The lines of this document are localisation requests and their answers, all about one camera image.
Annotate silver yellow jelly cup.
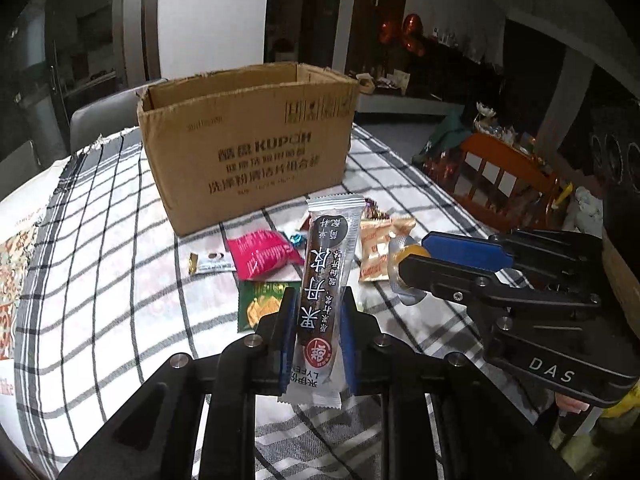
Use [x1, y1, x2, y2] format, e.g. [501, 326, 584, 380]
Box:
[387, 236, 432, 307]

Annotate brown cardboard box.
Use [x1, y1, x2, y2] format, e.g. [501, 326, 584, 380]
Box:
[137, 61, 360, 237]

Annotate small white gold sachet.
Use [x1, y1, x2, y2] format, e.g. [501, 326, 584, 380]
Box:
[188, 251, 236, 276]

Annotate green snack packet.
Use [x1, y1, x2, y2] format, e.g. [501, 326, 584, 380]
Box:
[237, 280, 301, 333]

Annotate red foil balloons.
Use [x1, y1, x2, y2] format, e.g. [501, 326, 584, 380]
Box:
[377, 12, 427, 58]

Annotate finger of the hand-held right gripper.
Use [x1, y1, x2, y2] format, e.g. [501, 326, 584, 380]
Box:
[397, 254, 603, 311]
[422, 230, 603, 283]

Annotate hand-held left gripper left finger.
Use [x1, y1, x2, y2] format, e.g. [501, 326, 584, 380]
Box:
[57, 287, 301, 480]

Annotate long silver brown snack bar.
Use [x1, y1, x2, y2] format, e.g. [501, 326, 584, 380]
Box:
[278, 195, 367, 411]

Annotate green cloth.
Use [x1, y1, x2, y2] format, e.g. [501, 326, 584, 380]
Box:
[425, 110, 473, 155]

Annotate white plush toy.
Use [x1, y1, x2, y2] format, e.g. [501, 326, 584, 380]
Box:
[570, 187, 604, 234]

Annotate grey upholstered chair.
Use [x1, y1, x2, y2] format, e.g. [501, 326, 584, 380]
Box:
[70, 80, 168, 153]
[0, 140, 42, 201]

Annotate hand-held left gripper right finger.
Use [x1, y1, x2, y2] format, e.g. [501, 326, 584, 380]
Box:
[340, 287, 576, 480]

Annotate dark foil candy wrapper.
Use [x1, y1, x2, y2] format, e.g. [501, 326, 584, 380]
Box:
[364, 198, 392, 221]

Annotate person's right hand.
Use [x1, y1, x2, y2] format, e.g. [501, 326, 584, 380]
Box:
[554, 392, 603, 417]

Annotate pink snack packet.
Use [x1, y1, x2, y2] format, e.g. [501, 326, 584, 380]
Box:
[226, 229, 306, 281]

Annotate black white checked tablecloth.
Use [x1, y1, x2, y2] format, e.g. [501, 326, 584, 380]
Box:
[15, 122, 556, 480]

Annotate orange wooden chair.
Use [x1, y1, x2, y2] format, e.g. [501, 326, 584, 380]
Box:
[440, 132, 562, 235]

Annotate dark cabinet with handles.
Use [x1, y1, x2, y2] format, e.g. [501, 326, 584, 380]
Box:
[345, 0, 412, 53]

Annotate tan cracker packet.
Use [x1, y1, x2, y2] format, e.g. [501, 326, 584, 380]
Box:
[357, 215, 417, 282]

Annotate floral patterned table mat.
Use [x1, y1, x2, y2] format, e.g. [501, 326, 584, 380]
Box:
[0, 157, 71, 411]

